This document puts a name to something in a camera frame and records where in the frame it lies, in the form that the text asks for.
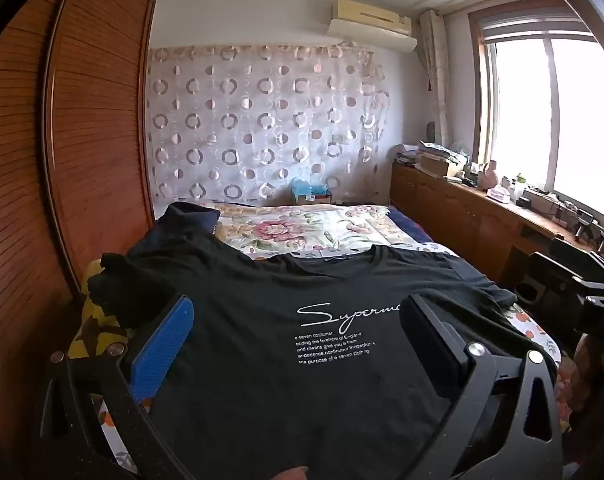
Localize black printed t-shirt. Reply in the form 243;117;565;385
86;245;558;480

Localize floral quilt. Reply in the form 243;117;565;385
214;202;423;261

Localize pile of books and papers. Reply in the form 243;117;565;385
394;140;470;179

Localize stack of folded clothes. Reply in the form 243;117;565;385
126;202;223;261

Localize circle patterned sheer curtain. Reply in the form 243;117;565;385
146;42;389;207

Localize long wooden cabinet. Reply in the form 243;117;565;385
389;157;604;292

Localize person's right forearm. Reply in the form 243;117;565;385
557;332;604;461

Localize wooden framed window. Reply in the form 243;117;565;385
469;4;604;221

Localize brown wooden wardrobe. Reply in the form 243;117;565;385
0;0;159;461

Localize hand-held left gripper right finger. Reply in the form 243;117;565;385
399;294;567;480

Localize pink figurine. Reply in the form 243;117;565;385
482;160;506;189

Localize white gathered curtain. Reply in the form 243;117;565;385
419;9;455;147

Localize assorted small bottles and boxes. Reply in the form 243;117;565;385
502;172;574;221

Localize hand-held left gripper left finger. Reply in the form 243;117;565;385
36;294;197;480

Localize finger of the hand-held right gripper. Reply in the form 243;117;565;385
516;252;590;311

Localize blue blanket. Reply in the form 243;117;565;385
389;209;435;247

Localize person's left hand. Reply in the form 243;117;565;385
269;466;311;480

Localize wall air conditioner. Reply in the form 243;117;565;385
327;0;419;53

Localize yellow patterned cloth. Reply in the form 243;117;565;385
69;259;132;361

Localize orange fruit print bed sheet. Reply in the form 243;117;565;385
66;242;563;480

